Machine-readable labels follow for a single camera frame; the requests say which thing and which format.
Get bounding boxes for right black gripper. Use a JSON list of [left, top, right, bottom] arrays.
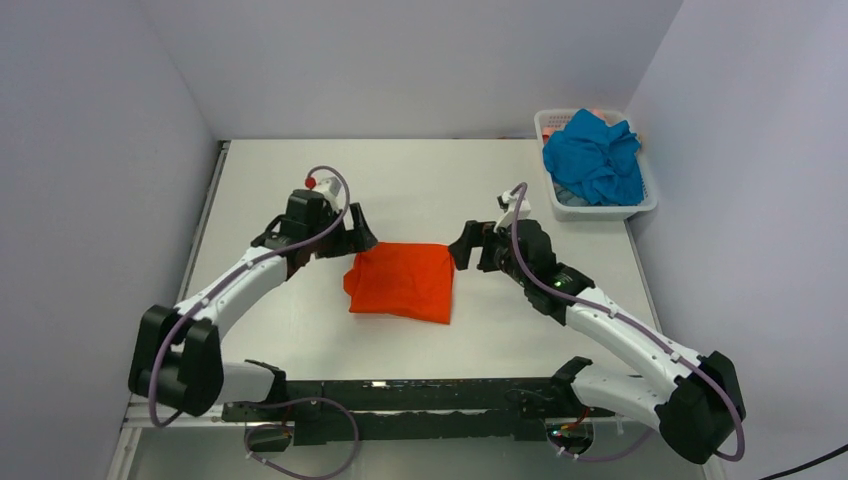
[[448, 220, 532, 288]]

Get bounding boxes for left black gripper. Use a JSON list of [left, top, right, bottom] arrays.
[[307, 202, 377, 259]]

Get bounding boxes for orange t shirt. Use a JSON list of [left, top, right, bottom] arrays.
[[343, 242, 456, 325]]

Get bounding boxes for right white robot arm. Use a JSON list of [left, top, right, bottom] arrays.
[[448, 220, 746, 464]]

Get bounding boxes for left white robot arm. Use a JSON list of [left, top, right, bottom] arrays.
[[128, 187, 377, 427]]

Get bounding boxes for white plastic laundry basket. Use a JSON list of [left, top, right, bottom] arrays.
[[534, 108, 658, 222]]

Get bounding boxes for blue t shirt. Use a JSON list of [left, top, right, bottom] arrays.
[[542, 109, 644, 206]]

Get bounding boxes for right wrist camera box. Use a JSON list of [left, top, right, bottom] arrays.
[[494, 191, 532, 231]]

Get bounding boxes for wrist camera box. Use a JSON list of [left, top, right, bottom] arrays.
[[494, 191, 532, 231], [304, 176, 342, 203]]

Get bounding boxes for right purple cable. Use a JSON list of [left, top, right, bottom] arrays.
[[506, 182, 747, 464]]

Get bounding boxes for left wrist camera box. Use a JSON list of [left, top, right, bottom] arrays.
[[304, 176, 342, 203]]

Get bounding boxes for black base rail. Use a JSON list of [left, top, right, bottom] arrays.
[[222, 377, 612, 446]]

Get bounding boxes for black power cable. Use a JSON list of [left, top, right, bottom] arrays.
[[758, 451, 848, 480]]

